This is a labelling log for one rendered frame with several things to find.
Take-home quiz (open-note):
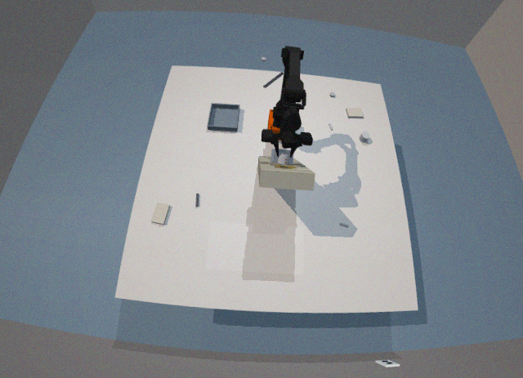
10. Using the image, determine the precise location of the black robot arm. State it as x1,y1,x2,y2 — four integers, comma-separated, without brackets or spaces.
273,46,306,149

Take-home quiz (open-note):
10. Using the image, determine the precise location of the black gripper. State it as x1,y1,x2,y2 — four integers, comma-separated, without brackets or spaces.
261,119,313,158

